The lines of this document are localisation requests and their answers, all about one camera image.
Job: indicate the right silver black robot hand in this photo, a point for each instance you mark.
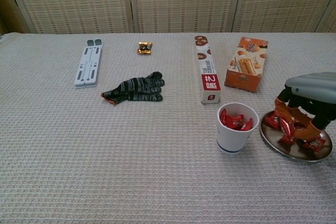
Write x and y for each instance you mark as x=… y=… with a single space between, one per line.
x=315 y=87

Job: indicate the red candy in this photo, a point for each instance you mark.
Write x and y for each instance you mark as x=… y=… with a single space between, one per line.
x=248 y=125
x=235 y=124
x=273 y=121
x=298 y=126
x=313 y=144
x=223 y=116
x=286 y=127
x=287 y=139

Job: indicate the round steel plate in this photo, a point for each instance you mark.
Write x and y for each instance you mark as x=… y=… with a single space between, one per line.
x=273 y=140

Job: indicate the orange egg roll biscuit box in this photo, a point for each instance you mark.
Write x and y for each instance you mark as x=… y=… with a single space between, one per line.
x=241 y=64

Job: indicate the white paper cup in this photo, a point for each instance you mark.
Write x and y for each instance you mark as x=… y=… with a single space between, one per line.
x=231 y=140

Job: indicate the long white biscuit box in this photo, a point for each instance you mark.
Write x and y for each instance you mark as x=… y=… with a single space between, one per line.
x=207 y=77

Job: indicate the gold brown wrapped candy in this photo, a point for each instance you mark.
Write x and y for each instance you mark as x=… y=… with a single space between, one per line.
x=144 y=48

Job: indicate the dark striped knit glove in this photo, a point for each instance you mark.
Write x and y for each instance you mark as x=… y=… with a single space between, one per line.
x=139 y=90

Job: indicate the beige woven tablecloth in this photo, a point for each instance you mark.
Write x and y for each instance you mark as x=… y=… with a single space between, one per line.
x=105 y=155

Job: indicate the white folding laptop stand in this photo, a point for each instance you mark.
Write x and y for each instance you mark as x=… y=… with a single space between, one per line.
x=88 y=66

